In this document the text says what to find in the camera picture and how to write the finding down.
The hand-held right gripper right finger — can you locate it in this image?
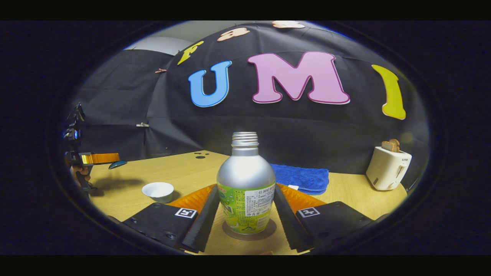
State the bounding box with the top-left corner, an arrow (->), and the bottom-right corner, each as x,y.
273,184 -> 374,251

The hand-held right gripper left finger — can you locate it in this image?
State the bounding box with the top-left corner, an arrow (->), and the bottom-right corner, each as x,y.
123,185 -> 220,253

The blue towel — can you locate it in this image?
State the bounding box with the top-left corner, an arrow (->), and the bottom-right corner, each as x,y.
269,164 -> 330,196

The teal teacup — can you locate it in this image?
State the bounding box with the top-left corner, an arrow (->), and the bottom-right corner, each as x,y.
142,182 -> 175,204

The round brown coaster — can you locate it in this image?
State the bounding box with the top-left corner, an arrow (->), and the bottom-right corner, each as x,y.
222,218 -> 277,241

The white toaster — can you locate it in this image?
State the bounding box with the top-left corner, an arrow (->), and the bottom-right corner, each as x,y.
366,146 -> 412,191

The black backdrop cloth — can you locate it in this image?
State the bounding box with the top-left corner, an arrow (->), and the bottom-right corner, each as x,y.
73,21 -> 429,188

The silver water bottle green label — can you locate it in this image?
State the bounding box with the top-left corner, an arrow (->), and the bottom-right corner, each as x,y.
216,131 -> 276,235

